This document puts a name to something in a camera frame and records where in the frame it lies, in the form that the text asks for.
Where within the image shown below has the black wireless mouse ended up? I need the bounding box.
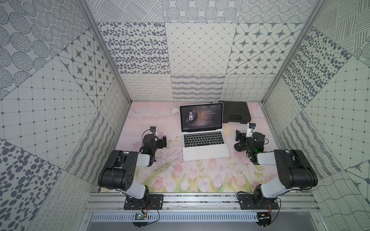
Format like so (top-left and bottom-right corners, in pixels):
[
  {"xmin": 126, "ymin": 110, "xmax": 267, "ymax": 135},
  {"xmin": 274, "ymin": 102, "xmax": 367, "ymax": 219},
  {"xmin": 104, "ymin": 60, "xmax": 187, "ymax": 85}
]
[{"xmin": 234, "ymin": 142, "xmax": 246, "ymax": 152}]

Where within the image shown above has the silver laptop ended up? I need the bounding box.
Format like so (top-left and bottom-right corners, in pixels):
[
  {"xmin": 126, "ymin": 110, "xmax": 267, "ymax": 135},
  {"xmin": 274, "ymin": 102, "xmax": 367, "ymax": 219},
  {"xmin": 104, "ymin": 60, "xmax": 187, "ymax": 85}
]
[{"xmin": 179, "ymin": 102, "xmax": 230, "ymax": 161}]

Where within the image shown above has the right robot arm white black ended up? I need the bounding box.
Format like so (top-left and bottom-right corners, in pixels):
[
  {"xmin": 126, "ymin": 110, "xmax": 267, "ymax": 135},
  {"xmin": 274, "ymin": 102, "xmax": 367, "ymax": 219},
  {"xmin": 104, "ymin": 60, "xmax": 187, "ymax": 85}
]
[{"xmin": 234, "ymin": 130, "xmax": 318, "ymax": 209}]

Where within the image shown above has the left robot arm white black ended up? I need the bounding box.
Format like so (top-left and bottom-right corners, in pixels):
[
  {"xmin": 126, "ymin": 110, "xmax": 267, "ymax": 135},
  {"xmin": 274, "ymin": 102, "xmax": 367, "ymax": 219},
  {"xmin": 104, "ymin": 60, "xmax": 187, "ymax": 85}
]
[{"xmin": 98, "ymin": 133, "xmax": 167, "ymax": 211}]

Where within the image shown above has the black plastic tool case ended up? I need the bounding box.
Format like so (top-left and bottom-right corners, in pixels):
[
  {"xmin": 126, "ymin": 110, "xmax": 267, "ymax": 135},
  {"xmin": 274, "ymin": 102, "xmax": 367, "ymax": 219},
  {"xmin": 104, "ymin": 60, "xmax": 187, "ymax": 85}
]
[{"xmin": 220, "ymin": 101, "xmax": 251, "ymax": 124}]

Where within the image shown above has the small white clip object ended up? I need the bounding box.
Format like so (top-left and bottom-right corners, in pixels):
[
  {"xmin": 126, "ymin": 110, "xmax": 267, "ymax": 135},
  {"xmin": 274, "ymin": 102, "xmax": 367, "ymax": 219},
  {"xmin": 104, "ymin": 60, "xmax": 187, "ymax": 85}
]
[{"xmin": 172, "ymin": 106, "xmax": 179, "ymax": 114}]

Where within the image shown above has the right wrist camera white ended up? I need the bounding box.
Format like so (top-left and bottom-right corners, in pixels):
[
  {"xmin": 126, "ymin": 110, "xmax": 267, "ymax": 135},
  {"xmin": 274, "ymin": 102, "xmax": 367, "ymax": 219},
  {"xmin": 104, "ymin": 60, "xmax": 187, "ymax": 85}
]
[{"xmin": 246, "ymin": 123, "xmax": 256, "ymax": 137}]

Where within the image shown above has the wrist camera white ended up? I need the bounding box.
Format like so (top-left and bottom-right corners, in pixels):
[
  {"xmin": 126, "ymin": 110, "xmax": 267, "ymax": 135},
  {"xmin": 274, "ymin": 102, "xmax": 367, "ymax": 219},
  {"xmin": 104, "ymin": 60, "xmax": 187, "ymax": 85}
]
[
  {"xmin": 150, "ymin": 126, "xmax": 157, "ymax": 137},
  {"xmin": 246, "ymin": 123, "xmax": 256, "ymax": 137}
]

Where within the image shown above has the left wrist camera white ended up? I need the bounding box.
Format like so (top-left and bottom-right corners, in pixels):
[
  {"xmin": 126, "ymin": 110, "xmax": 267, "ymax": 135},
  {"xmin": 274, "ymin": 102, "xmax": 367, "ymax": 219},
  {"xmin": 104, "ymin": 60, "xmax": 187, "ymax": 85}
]
[{"xmin": 150, "ymin": 126, "xmax": 157, "ymax": 137}]

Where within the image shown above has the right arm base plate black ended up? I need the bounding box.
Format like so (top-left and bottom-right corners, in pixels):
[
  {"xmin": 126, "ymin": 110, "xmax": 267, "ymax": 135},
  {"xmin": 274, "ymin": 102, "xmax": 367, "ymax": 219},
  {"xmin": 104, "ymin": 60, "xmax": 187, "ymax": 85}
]
[{"xmin": 236, "ymin": 192, "xmax": 279, "ymax": 210}]

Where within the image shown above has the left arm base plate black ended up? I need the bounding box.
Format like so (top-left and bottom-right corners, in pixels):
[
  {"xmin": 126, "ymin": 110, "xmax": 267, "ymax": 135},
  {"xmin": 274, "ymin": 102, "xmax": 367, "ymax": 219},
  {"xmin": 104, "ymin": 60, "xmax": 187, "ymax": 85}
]
[{"xmin": 123, "ymin": 194, "xmax": 164, "ymax": 210}]

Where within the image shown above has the aluminium mounting rail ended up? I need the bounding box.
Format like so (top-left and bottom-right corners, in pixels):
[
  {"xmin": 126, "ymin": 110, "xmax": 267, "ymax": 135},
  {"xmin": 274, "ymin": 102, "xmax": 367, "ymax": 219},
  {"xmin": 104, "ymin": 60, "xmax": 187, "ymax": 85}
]
[{"xmin": 82, "ymin": 192, "xmax": 320, "ymax": 212}]

